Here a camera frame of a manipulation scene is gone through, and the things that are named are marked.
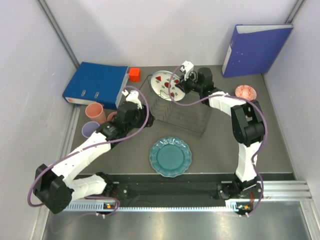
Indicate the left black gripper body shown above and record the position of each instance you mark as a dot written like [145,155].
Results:
[140,117]

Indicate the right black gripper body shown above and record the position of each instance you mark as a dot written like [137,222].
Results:
[191,84]

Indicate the pink patterned mug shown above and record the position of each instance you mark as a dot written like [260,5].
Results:
[111,116]

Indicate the white plate with red fruit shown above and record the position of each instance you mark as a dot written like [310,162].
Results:
[160,85]

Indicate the pink plastic cup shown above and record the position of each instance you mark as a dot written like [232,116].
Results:
[95,112]

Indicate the lilac plastic cup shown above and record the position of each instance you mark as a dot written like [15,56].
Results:
[89,128]

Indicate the blue and orange patterned bowl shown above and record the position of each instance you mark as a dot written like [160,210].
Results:
[246,92]

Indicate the teal scalloped plate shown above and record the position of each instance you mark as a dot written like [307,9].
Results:
[170,157]

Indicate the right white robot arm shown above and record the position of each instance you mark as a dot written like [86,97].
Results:
[249,126]

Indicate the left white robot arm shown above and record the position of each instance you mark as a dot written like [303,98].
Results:
[57,185]

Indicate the small red cube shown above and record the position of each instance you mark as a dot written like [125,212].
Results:
[135,74]

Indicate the blue binder lying flat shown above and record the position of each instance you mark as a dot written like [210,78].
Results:
[93,82]

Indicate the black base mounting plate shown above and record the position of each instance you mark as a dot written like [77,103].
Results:
[198,189]

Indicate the purple binder standing upright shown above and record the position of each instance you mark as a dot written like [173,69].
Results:
[253,48]

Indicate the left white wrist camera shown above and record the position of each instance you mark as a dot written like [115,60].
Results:
[133,97]

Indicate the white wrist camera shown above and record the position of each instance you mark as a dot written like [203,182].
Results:
[186,68]
[133,97]

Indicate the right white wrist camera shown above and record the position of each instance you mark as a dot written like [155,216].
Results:
[186,68]

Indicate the black wire dish rack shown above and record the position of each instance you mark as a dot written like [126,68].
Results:
[193,119]

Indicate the white slotted cable duct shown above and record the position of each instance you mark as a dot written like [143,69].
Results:
[109,206]

